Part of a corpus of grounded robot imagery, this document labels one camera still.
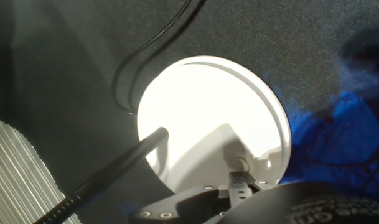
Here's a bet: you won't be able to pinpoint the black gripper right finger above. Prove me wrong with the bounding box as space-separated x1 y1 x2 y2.
240 170 276 200

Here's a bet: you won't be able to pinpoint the black lamp power cable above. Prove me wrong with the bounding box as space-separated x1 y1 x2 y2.
111 0 208 116

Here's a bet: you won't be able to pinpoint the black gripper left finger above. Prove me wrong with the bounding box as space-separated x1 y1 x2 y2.
128 170 241 224

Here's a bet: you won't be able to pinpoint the black round embossed cap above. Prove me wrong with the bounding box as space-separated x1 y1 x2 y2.
215 181 379 224

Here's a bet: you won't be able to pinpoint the white desk lamp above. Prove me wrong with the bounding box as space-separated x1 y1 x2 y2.
33 55 292 224

